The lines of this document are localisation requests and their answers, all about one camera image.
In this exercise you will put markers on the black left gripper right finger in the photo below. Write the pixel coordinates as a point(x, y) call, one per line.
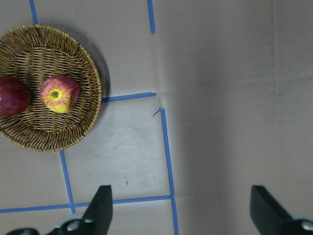
point(270, 218)

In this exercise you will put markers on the red yellow apple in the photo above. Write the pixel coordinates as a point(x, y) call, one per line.
point(60, 93)

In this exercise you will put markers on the round wicker basket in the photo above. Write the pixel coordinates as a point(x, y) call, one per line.
point(33, 53)

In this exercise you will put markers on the dark red apple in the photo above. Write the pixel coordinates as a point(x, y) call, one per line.
point(15, 96)

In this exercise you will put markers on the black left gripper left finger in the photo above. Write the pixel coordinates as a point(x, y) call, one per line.
point(96, 220)

